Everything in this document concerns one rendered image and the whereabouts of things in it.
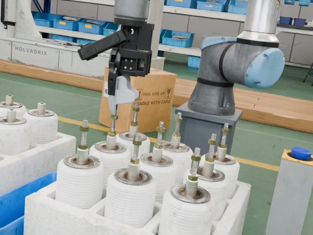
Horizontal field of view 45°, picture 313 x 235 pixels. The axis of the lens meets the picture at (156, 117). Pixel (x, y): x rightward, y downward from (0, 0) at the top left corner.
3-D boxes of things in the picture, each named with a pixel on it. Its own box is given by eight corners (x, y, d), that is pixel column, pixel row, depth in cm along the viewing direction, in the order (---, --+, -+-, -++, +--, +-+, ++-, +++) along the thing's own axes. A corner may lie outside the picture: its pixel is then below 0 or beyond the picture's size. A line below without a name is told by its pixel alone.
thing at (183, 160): (183, 224, 95) (194, 156, 90) (145, 218, 95) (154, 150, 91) (183, 206, 104) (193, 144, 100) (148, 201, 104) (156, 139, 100)
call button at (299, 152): (290, 154, 82) (292, 145, 82) (309, 158, 81) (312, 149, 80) (289, 159, 79) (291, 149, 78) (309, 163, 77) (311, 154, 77)
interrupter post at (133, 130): (129, 135, 101) (130, 123, 100) (138, 137, 101) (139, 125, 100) (127, 138, 98) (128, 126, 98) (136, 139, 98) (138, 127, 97)
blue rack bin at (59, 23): (68, 28, 640) (69, 16, 635) (88, 31, 629) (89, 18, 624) (51, 28, 594) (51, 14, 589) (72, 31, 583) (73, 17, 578)
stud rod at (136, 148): (130, 170, 73) (134, 133, 72) (133, 169, 74) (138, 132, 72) (134, 171, 73) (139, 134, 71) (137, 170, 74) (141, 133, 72)
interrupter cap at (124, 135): (121, 131, 103) (121, 129, 103) (148, 135, 103) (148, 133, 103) (115, 139, 96) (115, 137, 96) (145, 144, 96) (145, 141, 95)
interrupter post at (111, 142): (105, 150, 87) (106, 136, 87) (105, 147, 90) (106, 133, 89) (115, 151, 88) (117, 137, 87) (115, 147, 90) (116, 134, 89)
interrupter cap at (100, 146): (94, 153, 84) (94, 150, 84) (93, 142, 92) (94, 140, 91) (128, 155, 86) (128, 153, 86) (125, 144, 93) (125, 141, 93)
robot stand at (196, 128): (178, 178, 141) (190, 100, 133) (227, 191, 135) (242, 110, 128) (162, 198, 123) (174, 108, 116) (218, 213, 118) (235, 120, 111)
